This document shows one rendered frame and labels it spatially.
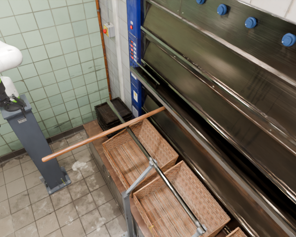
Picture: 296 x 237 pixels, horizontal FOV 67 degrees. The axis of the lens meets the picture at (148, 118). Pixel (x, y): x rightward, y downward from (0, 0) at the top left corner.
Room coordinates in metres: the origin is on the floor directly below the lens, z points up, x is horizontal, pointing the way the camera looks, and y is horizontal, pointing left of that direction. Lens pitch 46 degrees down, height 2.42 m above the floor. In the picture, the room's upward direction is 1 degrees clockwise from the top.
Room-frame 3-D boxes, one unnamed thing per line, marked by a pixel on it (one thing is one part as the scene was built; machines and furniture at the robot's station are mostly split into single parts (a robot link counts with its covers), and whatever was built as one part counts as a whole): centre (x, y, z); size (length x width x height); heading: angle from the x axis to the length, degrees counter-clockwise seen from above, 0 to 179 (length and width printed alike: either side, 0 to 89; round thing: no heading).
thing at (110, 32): (2.08, 0.38, 1.46); 0.10 x 0.07 x 0.10; 32
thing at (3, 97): (0.88, 0.78, 1.64); 0.08 x 0.07 x 0.09; 124
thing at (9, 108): (1.34, 1.09, 1.23); 0.26 x 0.15 x 0.06; 36
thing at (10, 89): (1.28, 1.07, 1.36); 0.16 x 0.13 x 0.19; 140
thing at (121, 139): (1.19, 0.08, 0.72); 0.56 x 0.49 x 0.28; 33
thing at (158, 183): (0.69, -0.24, 0.72); 0.56 x 0.49 x 0.28; 31
